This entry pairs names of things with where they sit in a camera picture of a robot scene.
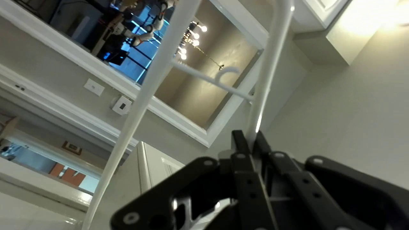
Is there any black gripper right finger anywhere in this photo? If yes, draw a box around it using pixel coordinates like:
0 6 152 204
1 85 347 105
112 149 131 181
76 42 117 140
253 131 409 230

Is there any person in dark clothes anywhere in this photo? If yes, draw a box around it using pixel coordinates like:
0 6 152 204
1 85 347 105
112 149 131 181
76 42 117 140
90 21 134 67

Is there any white plastic clothes hanger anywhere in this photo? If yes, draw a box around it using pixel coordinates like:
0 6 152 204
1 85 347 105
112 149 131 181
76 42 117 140
80 0 296 230

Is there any white wall thermostat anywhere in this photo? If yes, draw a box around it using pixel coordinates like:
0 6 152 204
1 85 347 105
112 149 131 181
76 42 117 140
111 95 134 117

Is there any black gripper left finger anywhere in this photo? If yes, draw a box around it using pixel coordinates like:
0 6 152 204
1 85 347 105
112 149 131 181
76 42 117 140
109 130 274 230

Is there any white light switch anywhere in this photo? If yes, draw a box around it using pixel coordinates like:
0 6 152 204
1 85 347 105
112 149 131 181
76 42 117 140
83 79 106 98

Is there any lit chandelier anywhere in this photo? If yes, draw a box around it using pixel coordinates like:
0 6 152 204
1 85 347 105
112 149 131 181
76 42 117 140
172 19 209 62

